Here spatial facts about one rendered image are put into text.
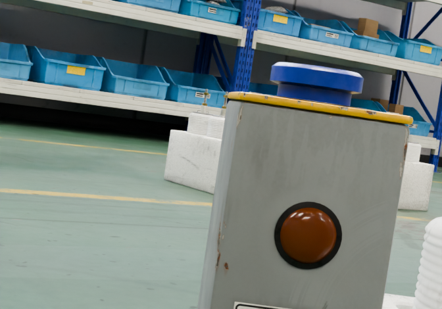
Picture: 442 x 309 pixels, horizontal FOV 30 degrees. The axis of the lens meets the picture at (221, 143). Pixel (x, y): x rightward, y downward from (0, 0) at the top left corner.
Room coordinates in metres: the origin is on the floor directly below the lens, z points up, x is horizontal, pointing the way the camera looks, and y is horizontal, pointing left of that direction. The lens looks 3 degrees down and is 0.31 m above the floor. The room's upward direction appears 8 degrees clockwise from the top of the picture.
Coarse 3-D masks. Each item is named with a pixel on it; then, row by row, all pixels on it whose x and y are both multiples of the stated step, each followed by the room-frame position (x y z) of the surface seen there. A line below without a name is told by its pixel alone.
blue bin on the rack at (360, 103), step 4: (352, 100) 6.38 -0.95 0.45; (356, 100) 6.33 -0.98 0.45; (360, 100) 6.29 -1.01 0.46; (364, 100) 6.25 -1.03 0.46; (368, 100) 6.21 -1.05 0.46; (352, 104) 6.37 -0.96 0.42; (356, 104) 6.32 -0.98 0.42; (360, 104) 6.28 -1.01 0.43; (364, 104) 6.24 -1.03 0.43; (368, 104) 6.20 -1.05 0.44; (372, 104) 6.16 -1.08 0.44; (368, 108) 6.19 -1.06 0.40; (372, 108) 6.15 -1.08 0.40; (376, 108) 6.12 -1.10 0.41
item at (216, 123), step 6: (222, 108) 2.80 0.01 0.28; (222, 114) 2.80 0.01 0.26; (210, 120) 2.79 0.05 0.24; (216, 120) 2.77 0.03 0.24; (222, 120) 2.76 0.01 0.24; (210, 126) 2.78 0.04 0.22; (216, 126) 2.77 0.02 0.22; (222, 126) 2.77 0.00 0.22; (210, 132) 2.78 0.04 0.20; (216, 132) 2.77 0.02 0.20; (222, 132) 2.76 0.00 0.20; (216, 138) 2.77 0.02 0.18
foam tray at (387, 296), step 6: (390, 294) 0.63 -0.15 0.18; (384, 300) 0.61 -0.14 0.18; (390, 300) 0.61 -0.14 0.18; (396, 300) 0.61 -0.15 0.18; (402, 300) 0.61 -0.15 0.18; (408, 300) 0.62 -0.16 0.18; (384, 306) 0.59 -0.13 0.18; (390, 306) 0.59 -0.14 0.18; (396, 306) 0.61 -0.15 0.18; (402, 306) 0.61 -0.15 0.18; (408, 306) 0.61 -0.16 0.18
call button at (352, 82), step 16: (288, 64) 0.35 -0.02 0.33; (304, 64) 0.34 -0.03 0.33; (272, 80) 0.35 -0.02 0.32; (288, 80) 0.34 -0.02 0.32; (304, 80) 0.34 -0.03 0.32; (320, 80) 0.34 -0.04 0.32; (336, 80) 0.34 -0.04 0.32; (352, 80) 0.34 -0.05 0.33; (288, 96) 0.35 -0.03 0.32; (304, 96) 0.34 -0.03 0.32; (320, 96) 0.34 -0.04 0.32; (336, 96) 0.35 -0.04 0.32
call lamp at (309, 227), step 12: (288, 216) 0.32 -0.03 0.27; (300, 216) 0.32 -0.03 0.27; (312, 216) 0.32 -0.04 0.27; (324, 216) 0.32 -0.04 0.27; (288, 228) 0.32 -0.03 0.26; (300, 228) 0.32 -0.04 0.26; (312, 228) 0.32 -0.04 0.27; (324, 228) 0.32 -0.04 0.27; (288, 240) 0.32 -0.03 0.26; (300, 240) 0.32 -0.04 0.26; (312, 240) 0.32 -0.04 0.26; (324, 240) 0.32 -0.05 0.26; (288, 252) 0.32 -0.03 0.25; (300, 252) 0.32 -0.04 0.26; (312, 252) 0.32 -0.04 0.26; (324, 252) 0.32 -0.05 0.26
